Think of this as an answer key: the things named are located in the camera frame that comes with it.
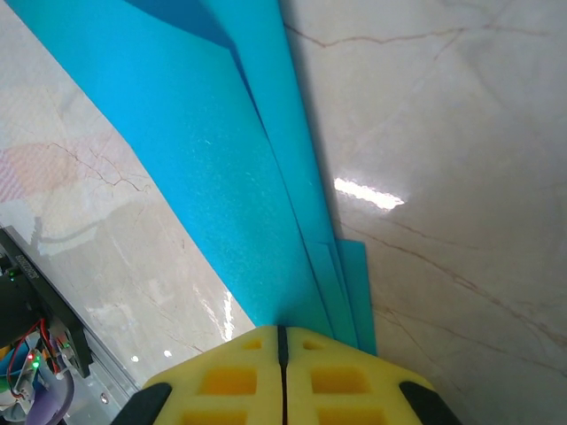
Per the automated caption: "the blue paper sheet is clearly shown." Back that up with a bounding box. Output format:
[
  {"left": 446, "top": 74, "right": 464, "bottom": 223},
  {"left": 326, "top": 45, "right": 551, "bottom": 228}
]
[{"left": 6, "top": 0, "right": 378, "bottom": 358}]

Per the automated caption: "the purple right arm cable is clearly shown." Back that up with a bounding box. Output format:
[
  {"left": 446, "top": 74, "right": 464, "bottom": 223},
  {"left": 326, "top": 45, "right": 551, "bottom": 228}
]
[{"left": 24, "top": 375, "right": 76, "bottom": 425}]

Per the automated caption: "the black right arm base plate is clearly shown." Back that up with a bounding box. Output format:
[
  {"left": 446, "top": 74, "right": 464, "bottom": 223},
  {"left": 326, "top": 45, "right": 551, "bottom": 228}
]
[{"left": 0, "top": 225, "right": 93, "bottom": 378}]

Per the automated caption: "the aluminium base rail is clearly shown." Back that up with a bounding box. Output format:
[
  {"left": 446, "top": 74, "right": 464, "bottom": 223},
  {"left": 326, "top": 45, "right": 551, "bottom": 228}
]
[{"left": 66, "top": 327, "right": 145, "bottom": 411}]

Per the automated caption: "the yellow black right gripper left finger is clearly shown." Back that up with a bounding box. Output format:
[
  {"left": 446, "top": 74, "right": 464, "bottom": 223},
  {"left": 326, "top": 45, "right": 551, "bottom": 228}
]
[{"left": 110, "top": 325, "right": 284, "bottom": 425}]

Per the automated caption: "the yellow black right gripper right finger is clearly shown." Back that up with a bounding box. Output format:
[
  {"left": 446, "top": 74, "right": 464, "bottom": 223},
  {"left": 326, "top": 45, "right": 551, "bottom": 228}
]
[{"left": 284, "top": 326, "right": 464, "bottom": 425}]

